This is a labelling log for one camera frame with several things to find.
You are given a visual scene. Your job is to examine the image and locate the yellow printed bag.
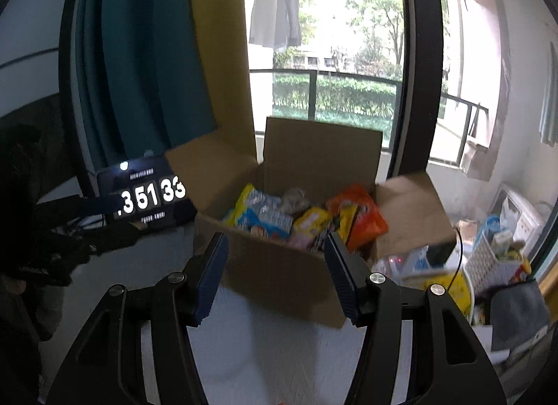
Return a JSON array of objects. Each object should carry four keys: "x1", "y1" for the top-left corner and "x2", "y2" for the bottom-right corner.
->
[{"x1": 414, "y1": 272, "x2": 474, "y2": 323}]

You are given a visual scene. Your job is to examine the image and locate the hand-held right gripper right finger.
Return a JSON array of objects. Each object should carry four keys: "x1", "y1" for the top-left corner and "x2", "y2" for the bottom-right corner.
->
[{"x1": 323, "y1": 231, "x2": 508, "y2": 405}]

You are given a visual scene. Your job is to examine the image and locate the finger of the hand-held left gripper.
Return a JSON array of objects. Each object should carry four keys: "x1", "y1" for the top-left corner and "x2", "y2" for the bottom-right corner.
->
[
  {"x1": 83, "y1": 223, "x2": 141, "y2": 255},
  {"x1": 37, "y1": 194, "x2": 120, "y2": 226}
]

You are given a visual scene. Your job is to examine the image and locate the brown cardboard box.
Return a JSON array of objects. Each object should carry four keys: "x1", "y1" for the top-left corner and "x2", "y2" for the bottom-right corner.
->
[{"x1": 165, "y1": 117, "x2": 456, "y2": 329}]

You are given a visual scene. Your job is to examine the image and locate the white plastic basket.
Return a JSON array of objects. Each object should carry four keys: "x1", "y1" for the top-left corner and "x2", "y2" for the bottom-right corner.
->
[{"x1": 464, "y1": 213, "x2": 530, "y2": 297}]

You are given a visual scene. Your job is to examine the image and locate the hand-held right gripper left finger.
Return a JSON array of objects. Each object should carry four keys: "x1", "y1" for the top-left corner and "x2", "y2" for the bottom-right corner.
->
[{"x1": 46, "y1": 232, "x2": 229, "y2": 405}]

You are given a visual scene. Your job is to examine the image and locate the hanging pale blue towel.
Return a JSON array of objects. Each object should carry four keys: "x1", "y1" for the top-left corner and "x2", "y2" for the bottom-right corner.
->
[{"x1": 538, "y1": 41, "x2": 558, "y2": 146}]

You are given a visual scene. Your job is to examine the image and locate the blue cartoon snack packet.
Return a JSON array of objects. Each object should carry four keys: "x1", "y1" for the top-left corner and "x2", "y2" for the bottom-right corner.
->
[{"x1": 242, "y1": 209, "x2": 294, "y2": 241}]

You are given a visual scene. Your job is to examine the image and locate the mustard yellow curtain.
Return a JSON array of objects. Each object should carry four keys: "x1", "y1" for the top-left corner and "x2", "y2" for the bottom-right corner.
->
[{"x1": 187, "y1": 0, "x2": 258, "y2": 162}]

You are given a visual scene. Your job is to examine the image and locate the black charger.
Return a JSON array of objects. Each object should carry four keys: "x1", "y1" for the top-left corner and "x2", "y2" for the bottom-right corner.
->
[{"x1": 427, "y1": 240, "x2": 456, "y2": 266}]

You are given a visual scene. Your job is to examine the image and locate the hanging white garment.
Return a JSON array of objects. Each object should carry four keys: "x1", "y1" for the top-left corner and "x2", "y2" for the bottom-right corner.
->
[{"x1": 248, "y1": 0, "x2": 302, "y2": 48}]

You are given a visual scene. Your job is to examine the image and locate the black tablet clock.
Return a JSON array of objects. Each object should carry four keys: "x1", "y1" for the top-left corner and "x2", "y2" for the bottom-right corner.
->
[{"x1": 97, "y1": 156, "x2": 198, "y2": 231}]

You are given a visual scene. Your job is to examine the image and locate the grey snack packet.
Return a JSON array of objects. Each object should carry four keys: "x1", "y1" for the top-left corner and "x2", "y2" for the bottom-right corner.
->
[{"x1": 279, "y1": 187, "x2": 311, "y2": 216}]

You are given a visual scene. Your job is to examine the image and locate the black charger cable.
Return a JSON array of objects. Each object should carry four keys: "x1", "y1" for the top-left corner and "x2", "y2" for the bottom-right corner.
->
[{"x1": 449, "y1": 226, "x2": 463, "y2": 292}]

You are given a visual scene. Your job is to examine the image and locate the white power strip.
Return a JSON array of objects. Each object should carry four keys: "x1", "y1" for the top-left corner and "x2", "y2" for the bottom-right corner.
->
[{"x1": 375, "y1": 252, "x2": 437, "y2": 279}]

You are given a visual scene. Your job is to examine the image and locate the yellow orange snack packet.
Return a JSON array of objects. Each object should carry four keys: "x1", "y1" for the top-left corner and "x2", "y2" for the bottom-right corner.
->
[{"x1": 291, "y1": 206, "x2": 333, "y2": 236}]

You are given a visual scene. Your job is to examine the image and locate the person's left forearm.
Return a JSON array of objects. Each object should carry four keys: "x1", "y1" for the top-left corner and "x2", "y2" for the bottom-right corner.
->
[{"x1": 0, "y1": 283, "x2": 57, "y2": 388}]

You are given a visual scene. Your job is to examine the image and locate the dark striped snack packet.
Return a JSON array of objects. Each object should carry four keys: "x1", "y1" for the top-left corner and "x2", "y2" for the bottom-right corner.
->
[{"x1": 311, "y1": 231, "x2": 336, "y2": 255}]

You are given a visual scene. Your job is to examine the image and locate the black window frame post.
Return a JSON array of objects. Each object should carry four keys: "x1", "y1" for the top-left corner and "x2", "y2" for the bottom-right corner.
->
[
  {"x1": 386, "y1": 0, "x2": 450, "y2": 179},
  {"x1": 58, "y1": 0, "x2": 94, "y2": 179}
]

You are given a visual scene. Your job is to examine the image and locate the white appliance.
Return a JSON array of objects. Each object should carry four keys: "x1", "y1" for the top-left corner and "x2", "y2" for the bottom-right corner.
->
[{"x1": 490, "y1": 183, "x2": 554, "y2": 253}]

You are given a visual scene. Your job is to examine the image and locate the teal curtain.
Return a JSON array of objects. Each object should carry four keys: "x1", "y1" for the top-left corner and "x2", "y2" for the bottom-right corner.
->
[{"x1": 72, "y1": 0, "x2": 219, "y2": 170}]

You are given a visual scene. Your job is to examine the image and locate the hanging brown paper bag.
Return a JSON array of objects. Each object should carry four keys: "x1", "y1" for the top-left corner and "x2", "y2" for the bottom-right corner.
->
[{"x1": 460, "y1": 104, "x2": 502, "y2": 181}]

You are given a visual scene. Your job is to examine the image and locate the black balcony railing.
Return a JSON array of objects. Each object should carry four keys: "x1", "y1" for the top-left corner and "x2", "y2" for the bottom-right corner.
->
[{"x1": 249, "y1": 67, "x2": 489, "y2": 166}]

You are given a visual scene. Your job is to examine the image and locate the pink snack packet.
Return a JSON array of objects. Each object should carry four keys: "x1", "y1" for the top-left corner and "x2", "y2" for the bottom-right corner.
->
[{"x1": 288, "y1": 231, "x2": 319, "y2": 251}]

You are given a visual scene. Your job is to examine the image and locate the grey cloth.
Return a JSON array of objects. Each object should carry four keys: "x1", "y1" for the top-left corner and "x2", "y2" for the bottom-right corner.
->
[{"x1": 490, "y1": 281, "x2": 551, "y2": 351}]

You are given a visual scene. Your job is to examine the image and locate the yellow blue snack packet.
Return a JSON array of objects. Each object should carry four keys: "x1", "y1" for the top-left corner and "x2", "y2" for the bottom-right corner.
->
[{"x1": 224, "y1": 183, "x2": 282, "y2": 227}]

